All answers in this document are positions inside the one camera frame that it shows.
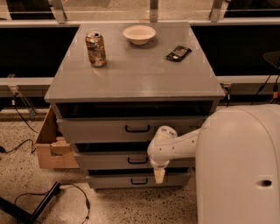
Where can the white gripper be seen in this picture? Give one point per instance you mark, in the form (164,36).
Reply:
(159,164)

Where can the grey drawer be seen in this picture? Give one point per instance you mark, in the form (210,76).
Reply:
(113,160)
(122,130)
(137,181)

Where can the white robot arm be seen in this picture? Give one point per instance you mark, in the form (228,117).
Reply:
(237,160)

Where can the grey top drawer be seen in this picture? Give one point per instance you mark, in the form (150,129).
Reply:
(122,130)

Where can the grey bottom drawer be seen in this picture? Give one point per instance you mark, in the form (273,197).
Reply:
(137,181)

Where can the grey drawer cabinet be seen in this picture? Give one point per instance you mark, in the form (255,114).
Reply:
(136,81)

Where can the cardboard box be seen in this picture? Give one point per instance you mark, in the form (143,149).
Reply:
(52,149)

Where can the black snack wrapper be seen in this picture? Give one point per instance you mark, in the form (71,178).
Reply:
(179,53)

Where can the white paper bowl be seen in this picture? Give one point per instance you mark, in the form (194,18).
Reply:
(139,34)

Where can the dented gold soda can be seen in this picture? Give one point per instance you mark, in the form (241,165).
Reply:
(95,49)

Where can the black stand leg left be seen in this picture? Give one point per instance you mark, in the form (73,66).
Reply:
(30,215)

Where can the metal window railing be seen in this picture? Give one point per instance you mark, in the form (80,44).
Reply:
(76,12)

